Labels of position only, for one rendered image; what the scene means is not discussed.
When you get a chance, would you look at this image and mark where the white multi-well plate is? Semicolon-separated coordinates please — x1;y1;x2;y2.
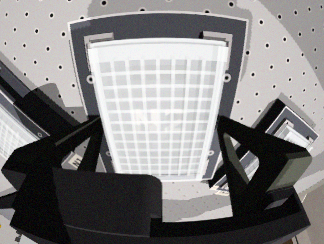
0;103;40;160
88;38;228;182
244;124;313;180

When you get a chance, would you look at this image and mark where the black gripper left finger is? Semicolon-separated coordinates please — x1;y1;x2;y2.
8;116;103;172

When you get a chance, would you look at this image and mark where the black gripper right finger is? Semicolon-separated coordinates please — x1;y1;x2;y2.
217;116;312;216

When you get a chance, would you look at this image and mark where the grey perforated base plate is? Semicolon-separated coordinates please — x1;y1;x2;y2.
0;0;324;222

